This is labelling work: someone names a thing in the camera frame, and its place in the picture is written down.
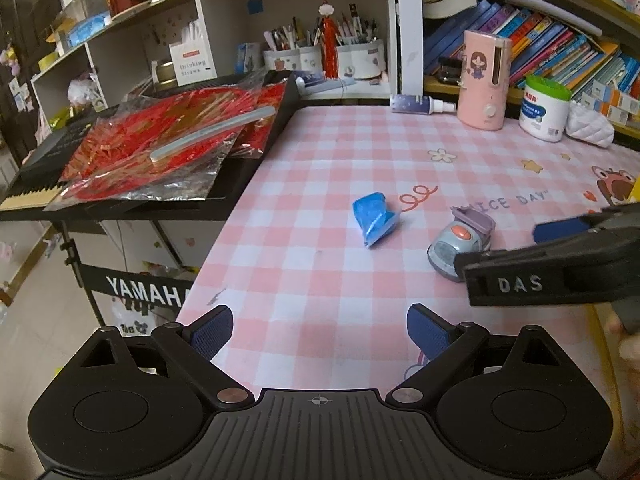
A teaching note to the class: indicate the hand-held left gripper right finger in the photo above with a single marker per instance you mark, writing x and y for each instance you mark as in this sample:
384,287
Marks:
427,332

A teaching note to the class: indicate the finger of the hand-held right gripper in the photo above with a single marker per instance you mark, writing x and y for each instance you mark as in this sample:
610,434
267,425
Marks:
580,280
560,230

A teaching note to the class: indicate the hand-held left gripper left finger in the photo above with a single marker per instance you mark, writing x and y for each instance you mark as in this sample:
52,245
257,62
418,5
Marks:
212,332

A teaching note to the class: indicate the grey toy car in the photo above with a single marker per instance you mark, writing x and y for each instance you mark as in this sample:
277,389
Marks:
450,250

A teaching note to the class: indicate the person's right hand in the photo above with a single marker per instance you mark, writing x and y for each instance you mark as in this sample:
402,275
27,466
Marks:
631,347

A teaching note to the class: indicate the black keyboard stand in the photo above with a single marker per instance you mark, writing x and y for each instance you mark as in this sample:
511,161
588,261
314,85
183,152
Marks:
145,285

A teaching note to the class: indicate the white cabinet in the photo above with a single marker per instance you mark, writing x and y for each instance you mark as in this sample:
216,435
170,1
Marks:
150,245

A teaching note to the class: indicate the white quilted pouch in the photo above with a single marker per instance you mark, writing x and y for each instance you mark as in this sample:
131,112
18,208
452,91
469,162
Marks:
590,125

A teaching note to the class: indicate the white canister green lid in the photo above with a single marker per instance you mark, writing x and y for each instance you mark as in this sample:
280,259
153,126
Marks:
542,115

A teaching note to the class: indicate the pink checkered tablecloth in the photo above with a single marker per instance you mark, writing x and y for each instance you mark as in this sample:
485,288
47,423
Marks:
325,270

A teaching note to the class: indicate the blue plastic packet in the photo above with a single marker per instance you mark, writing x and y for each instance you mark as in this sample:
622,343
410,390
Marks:
375,217

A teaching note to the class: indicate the orange white medicine box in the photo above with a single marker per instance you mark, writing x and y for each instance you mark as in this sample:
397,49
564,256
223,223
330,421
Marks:
612,94
625,115

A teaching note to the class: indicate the black electronic keyboard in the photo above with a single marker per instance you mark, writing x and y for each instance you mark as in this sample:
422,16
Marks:
240,175

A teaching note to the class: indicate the pink humidifier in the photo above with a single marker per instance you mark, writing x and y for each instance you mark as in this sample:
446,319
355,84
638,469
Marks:
482,85

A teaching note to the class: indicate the row of children's books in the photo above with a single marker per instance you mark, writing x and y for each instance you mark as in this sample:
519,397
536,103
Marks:
550,50

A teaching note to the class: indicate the small spray bottle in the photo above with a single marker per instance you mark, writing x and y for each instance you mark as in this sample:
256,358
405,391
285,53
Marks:
415,105

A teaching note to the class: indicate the large red decoration packet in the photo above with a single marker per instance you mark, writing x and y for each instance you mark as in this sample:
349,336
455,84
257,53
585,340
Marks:
125,155

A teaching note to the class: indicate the white pencil cup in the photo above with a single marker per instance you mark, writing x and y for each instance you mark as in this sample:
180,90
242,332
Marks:
310,60
281,61
360,60

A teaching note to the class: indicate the round metal tin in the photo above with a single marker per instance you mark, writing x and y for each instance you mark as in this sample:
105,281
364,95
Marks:
165,74

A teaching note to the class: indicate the white plastic bag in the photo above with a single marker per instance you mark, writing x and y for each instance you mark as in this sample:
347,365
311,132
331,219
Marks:
85,94

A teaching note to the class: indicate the white paper box red label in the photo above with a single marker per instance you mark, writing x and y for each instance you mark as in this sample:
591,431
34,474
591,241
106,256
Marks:
192,60

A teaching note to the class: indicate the blue white card pack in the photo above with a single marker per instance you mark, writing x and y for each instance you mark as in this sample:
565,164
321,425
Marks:
248,57

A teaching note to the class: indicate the red tassel ornament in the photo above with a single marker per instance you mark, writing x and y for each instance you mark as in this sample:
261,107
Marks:
328,45

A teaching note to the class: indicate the white cubby shelf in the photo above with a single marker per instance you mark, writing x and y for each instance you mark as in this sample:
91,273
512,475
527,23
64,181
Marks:
225,25

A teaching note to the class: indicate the blue tissue pack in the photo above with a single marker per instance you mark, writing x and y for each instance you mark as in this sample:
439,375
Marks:
87,30

